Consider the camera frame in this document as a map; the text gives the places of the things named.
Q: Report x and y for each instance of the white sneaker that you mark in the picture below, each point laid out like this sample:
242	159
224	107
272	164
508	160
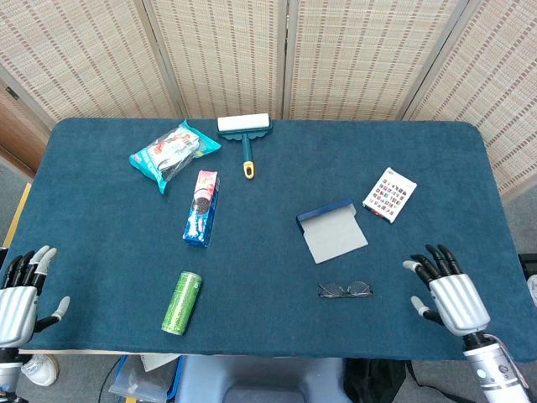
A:
42	369

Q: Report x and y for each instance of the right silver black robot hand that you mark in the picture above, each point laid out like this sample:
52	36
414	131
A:
459	302

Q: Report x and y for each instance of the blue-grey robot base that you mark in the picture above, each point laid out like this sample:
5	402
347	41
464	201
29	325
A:
260	378

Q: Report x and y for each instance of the blue glasses case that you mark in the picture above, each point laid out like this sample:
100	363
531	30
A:
335	239

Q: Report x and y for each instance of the teal snack bag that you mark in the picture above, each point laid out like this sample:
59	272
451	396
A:
172	153

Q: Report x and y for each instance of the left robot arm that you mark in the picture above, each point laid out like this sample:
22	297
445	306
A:
7	371

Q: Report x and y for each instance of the blue plastic storage bin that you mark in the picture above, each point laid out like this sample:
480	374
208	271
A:
138	386

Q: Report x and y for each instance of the black backpack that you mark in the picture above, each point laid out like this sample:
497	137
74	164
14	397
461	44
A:
373	380

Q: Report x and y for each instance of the brown wooden cabinet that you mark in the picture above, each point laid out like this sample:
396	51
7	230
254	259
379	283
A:
19	134

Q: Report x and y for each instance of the white patterned card pack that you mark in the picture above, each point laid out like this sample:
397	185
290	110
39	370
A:
390	193

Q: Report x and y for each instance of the black device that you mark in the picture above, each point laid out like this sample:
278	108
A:
528	264

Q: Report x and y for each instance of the blue cookie package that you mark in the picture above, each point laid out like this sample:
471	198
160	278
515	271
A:
202	210

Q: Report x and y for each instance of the teal lint roller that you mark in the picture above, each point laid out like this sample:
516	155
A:
245	124

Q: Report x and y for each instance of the white spiral notebook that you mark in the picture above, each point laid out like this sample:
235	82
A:
159	361

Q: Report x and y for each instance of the thin-framed eyeglasses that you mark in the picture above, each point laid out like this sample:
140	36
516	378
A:
335	289

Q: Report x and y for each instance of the bamboo folding screen panel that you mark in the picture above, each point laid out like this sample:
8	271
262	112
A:
222	54
499	84
365	54
84	54

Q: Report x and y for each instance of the green drink can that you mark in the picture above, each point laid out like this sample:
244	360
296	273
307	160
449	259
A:
182	302

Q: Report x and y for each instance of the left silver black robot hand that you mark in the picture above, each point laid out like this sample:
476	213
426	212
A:
17	302

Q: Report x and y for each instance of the blue table cloth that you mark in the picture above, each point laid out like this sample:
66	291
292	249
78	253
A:
268	252

